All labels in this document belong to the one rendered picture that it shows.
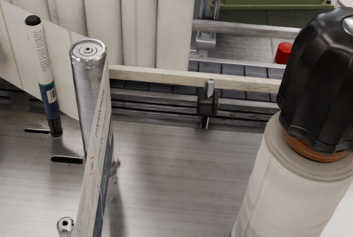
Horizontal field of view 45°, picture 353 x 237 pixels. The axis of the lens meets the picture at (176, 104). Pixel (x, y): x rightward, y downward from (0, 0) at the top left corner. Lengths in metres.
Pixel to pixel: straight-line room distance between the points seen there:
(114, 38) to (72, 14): 0.07
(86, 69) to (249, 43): 0.50
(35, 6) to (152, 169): 0.28
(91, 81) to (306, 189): 0.23
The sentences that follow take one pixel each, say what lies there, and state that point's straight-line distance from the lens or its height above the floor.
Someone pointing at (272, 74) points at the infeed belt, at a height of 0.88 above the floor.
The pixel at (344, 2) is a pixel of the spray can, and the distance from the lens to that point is 0.63.
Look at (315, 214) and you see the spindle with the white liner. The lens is 0.40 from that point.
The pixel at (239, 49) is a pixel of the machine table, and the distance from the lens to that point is 0.85.
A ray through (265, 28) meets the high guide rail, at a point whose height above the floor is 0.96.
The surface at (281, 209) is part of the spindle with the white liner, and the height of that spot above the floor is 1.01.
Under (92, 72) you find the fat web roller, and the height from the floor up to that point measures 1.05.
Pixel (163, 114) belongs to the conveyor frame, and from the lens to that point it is 0.68.
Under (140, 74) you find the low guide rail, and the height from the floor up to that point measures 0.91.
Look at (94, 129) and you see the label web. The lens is 0.38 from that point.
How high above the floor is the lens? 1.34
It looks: 45 degrees down
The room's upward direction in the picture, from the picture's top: 5 degrees clockwise
